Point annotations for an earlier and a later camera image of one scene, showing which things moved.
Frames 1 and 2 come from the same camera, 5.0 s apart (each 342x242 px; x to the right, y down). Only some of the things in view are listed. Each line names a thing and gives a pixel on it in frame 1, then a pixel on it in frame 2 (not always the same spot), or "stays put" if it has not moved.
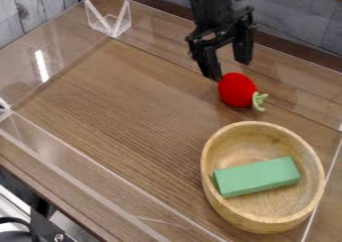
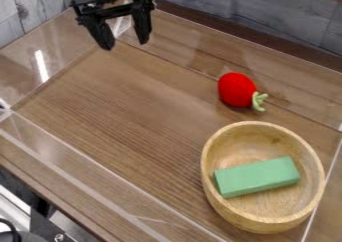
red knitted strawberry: [238, 89] stays put
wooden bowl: [262, 176] stays put
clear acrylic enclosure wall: [126, 149] stays put
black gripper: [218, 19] → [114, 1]
